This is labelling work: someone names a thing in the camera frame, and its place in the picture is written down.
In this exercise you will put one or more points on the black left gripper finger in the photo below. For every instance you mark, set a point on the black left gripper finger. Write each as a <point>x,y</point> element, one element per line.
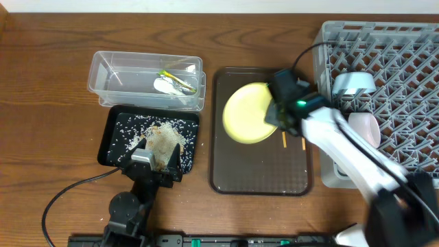
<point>140,145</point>
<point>174,159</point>

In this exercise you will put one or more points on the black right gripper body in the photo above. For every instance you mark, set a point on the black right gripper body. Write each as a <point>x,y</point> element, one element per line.
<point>274,116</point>

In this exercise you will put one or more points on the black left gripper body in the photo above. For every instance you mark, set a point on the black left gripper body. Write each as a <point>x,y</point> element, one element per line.
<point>159,175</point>

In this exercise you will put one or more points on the rice food leftovers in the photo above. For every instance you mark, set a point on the rice food leftovers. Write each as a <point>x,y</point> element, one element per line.
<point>162,134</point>

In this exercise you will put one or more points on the yellow round plate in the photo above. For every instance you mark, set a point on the yellow round plate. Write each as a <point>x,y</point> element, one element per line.
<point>244,114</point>

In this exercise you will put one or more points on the green snack wrapper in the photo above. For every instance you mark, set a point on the green snack wrapper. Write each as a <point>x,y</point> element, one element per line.
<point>178,81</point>

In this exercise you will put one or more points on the blue bowl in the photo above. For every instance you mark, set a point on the blue bowl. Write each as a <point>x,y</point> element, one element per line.
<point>352,83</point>

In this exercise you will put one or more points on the pink bowl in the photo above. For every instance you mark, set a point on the pink bowl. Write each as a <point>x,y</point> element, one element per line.
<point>366,126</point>

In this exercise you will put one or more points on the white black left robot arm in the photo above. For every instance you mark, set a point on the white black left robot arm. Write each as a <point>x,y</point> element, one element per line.
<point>129,210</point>

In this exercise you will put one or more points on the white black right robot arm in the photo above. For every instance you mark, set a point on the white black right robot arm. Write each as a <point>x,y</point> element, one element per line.
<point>402,207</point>

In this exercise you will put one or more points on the black food waste tray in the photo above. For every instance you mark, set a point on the black food waste tray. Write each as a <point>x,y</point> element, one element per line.
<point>115,111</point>

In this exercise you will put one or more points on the white crumpled paper waste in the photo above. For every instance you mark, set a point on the white crumpled paper waste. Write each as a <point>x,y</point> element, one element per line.
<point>169,87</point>

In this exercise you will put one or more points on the clear plastic waste bin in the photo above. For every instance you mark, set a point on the clear plastic waste bin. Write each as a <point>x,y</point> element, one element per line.
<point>126,78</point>

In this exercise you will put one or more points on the grey dishwasher rack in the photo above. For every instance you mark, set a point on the grey dishwasher rack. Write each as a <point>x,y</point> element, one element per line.
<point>403,61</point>

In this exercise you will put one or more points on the brown serving tray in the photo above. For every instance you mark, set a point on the brown serving tray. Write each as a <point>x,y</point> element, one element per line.
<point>261,169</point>

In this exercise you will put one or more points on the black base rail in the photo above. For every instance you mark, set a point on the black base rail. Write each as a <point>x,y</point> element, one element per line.
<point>206,241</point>

